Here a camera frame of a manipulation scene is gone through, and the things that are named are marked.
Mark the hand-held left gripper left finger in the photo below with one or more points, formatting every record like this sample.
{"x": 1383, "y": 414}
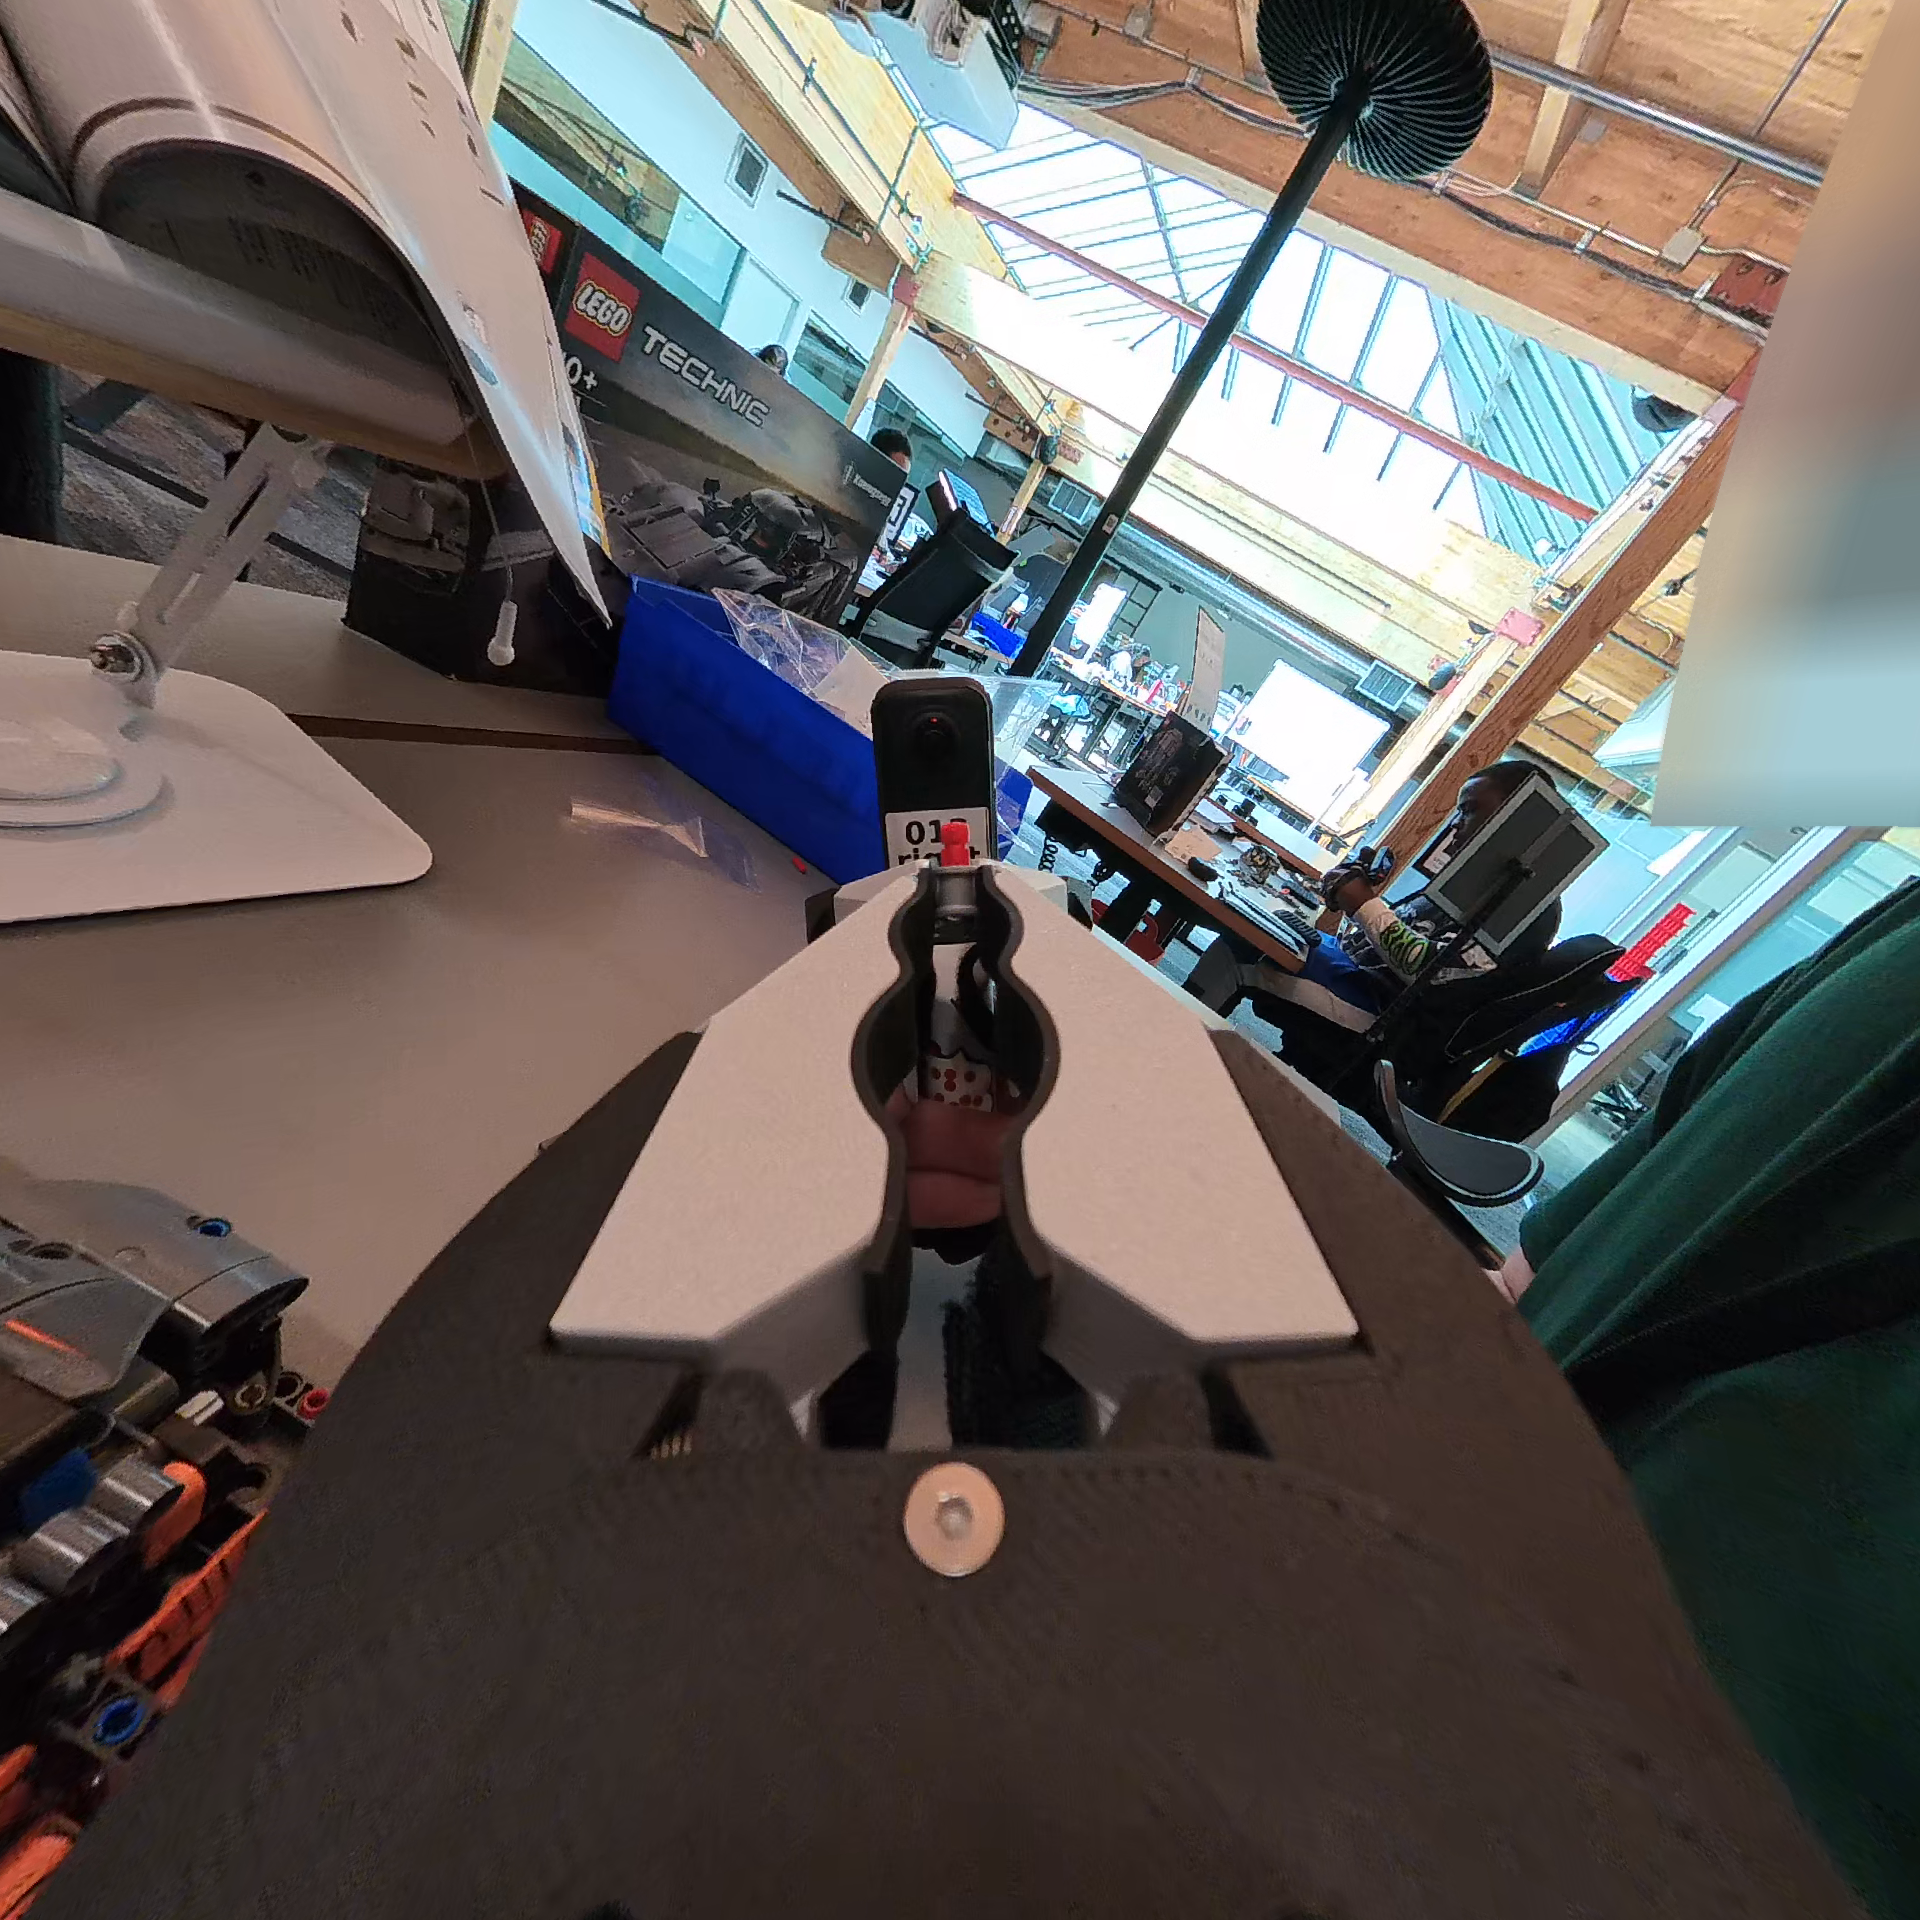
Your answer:
{"x": 720, "y": 1184}

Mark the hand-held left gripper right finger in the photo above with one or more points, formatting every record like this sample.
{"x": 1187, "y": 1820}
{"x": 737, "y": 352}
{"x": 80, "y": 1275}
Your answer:
{"x": 1185, "y": 1184}

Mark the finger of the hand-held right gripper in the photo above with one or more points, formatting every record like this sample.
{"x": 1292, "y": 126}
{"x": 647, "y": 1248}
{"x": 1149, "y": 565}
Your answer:
{"x": 859, "y": 898}
{"x": 1060, "y": 892}

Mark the red and grey lego piece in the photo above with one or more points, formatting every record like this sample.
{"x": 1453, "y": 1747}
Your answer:
{"x": 950, "y": 850}

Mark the lego car model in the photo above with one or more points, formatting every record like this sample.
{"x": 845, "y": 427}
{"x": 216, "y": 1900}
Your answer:
{"x": 120, "y": 1440}

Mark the black lego set box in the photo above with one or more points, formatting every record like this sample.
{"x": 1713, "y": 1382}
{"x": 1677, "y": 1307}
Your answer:
{"x": 720, "y": 452}

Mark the lego instruction booklet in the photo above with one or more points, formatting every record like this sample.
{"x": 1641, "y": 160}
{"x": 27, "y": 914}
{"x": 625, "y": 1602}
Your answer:
{"x": 300, "y": 181}

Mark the person's right hand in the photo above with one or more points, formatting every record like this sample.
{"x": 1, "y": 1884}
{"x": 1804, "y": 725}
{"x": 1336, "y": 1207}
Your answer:
{"x": 960, "y": 1178}

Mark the red bucket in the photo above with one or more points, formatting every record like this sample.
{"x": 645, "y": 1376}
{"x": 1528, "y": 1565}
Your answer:
{"x": 1136, "y": 931}

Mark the wooden desk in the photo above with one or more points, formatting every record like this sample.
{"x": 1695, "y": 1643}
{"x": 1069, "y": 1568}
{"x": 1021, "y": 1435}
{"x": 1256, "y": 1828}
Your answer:
{"x": 1171, "y": 863}

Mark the small black box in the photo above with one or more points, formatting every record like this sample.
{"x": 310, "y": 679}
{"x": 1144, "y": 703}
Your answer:
{"x": 1171, "y": 768}

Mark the black office chair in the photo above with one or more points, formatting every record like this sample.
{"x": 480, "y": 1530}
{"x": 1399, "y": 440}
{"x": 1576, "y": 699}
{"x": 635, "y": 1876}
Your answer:
{"x": 937, "y": 580}

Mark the crumpled clear plastic bags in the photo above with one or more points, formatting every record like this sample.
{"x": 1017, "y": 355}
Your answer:
{"x": 781, "y": 645}

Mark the blue plastic bin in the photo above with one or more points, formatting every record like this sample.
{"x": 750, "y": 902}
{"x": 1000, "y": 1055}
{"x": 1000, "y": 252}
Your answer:
{"x": 735, "y": 722}

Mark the flat clear plastic bag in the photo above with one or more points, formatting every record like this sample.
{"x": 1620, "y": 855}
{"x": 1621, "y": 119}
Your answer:
{"x": 645, "y": 827}

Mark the brown cardboard sheet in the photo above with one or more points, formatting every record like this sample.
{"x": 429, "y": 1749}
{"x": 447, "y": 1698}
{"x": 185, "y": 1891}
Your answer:
{"x": 1207, "y": 662}

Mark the black chair armrest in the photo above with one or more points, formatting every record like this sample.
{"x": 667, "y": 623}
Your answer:
{"x": 1464, "y": 1158}

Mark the white projection screen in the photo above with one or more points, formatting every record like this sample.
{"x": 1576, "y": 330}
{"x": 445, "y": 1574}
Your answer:
{"x": 1320, "y": 735}

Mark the black pole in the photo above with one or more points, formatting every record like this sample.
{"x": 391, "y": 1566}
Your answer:
{"x": 1185, "y": 405}

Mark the white book stand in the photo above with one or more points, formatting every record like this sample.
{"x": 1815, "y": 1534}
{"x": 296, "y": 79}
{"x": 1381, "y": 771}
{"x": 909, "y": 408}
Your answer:
{"x": 225, "y": 810}

